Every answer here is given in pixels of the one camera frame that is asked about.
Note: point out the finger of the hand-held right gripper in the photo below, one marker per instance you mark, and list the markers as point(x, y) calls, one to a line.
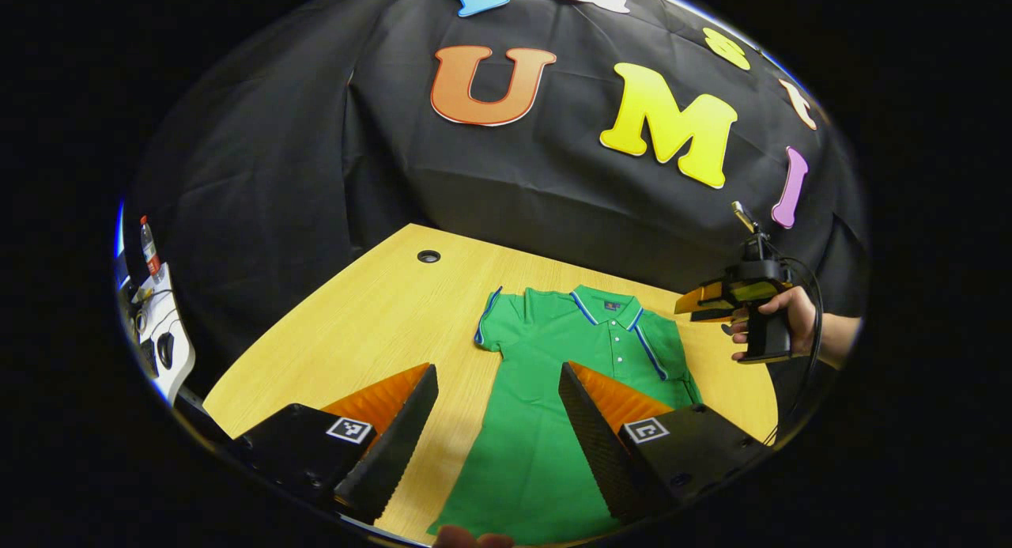
point(708, 301)

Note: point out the black computer mouse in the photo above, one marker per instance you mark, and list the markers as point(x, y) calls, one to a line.
point(165, 349)

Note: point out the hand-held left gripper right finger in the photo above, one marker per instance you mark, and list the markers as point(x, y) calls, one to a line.
point(597, 453)

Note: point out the red capped drink bottle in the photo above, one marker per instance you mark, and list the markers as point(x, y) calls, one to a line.
point(150, 251)

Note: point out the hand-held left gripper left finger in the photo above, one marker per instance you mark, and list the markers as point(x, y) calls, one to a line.
point(399, 445)

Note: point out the green T-shirt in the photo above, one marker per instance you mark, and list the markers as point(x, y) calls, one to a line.
point(538, 358)

